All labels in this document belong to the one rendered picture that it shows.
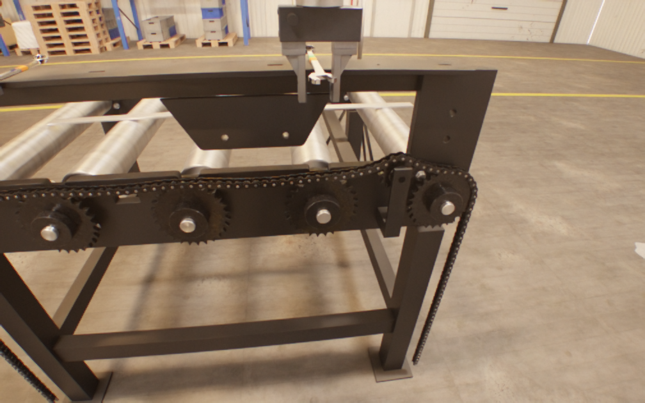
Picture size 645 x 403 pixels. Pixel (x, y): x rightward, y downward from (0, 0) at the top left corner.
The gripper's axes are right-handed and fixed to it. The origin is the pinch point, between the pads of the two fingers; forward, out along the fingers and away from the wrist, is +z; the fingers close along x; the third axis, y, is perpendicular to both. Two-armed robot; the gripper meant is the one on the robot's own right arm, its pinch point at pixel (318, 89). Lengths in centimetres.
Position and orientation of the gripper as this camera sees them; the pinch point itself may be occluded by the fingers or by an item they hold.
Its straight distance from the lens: 61.0
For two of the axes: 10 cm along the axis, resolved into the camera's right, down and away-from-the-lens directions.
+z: -0.2, 8.2, 5.7
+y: 1.3, 5.7, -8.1
